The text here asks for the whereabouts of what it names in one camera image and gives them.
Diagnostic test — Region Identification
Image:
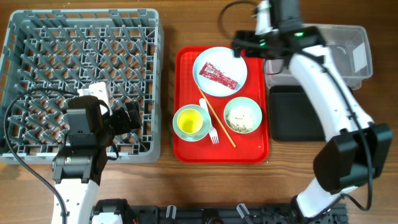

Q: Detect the black waste tray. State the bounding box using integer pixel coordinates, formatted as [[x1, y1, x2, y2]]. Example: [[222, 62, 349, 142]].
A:
[[268, 85, 325, 142]]

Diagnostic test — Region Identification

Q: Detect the red plastic tray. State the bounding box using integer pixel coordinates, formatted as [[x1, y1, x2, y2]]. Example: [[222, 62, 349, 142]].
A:
[[173, 46, 269, 164]]

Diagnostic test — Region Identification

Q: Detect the yellow cup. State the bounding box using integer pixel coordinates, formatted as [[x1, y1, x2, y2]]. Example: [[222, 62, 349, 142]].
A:
[[177, 109, 203, 135]]

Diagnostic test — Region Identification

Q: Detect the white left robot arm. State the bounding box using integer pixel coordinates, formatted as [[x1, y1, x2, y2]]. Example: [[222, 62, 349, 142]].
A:
[[52, 96, 142, 223]]

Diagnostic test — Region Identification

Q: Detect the large light blue plate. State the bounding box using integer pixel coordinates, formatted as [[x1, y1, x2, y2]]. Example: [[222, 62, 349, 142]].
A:
[[192, 47, 248, 97]]

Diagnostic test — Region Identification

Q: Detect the wooden chopstick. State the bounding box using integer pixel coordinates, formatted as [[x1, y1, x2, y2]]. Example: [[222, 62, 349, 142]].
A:
[[198, 87, 236, 148]]

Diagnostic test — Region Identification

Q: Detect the clear plastic waste bin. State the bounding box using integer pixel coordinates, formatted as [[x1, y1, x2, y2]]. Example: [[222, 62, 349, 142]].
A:
[[264, 24, 373, 90]]

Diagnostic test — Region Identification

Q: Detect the white plastic fork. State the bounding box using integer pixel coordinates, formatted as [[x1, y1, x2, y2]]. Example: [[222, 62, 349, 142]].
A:
[[199, 98, 219, 144]]

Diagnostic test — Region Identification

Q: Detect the red snack wrapper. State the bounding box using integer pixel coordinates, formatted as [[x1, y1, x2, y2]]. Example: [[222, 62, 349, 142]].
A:
[[199, 62, 238, 90]]

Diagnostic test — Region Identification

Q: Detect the grey dishwasher rack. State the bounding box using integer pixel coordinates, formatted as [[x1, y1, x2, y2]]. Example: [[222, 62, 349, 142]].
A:
[[1, 8, 164, 164]]

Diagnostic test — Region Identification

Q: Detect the rice food waste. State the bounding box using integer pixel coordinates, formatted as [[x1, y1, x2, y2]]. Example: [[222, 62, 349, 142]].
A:
[[226, 106, 254, 133]]

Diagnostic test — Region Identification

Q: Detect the light green rice bowl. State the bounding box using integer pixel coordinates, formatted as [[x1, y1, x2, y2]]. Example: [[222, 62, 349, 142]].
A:
[[223, 96, 262, 134]]

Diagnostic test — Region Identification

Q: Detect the small light blue saucer bowl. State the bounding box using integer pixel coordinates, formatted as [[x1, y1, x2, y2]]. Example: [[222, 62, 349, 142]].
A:
[[172, 105, 211, 142]]

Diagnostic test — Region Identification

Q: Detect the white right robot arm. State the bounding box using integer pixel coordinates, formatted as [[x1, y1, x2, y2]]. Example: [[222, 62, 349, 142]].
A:
[[231, 1, 392, 223]]

